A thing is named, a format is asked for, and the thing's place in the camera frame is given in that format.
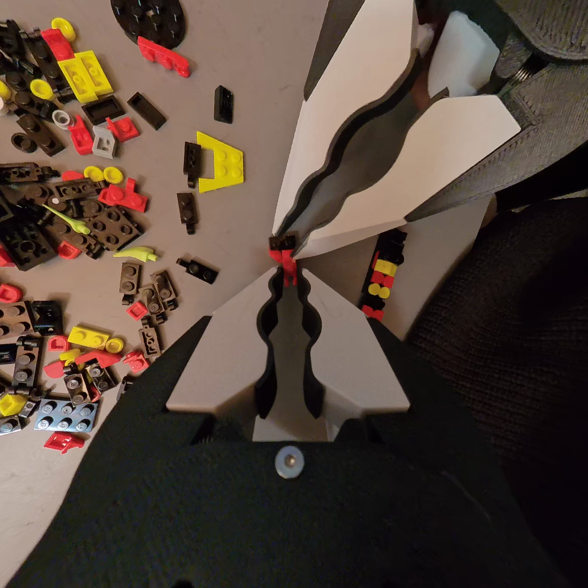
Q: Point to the pile of lego pieces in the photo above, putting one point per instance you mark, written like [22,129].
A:
[66,411]

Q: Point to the black round lego plate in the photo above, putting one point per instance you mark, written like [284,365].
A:
[147,23]

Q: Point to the black red yellow lego assembly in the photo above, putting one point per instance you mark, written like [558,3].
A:
[383,268]

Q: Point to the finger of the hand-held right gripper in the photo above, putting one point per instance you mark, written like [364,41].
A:
[363,82]
[450,151]

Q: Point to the yellow lego wedge plate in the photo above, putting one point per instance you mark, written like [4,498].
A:
[227,165]

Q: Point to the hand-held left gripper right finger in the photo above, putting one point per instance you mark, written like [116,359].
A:
[363,367]

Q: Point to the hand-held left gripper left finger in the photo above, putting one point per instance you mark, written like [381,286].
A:
[220,367]

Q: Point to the black flat lego tile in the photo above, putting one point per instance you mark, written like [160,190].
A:
[147,111]

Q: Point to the red lego clip piece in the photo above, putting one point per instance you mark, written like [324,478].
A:
[288,268]
[160,55]

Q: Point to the person's black knit sweater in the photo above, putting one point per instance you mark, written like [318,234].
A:
[505,344]

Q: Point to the small black lego plate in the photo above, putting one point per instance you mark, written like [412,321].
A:
[282,241]

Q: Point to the black lego slope piece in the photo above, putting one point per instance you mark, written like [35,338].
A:
[223,103]

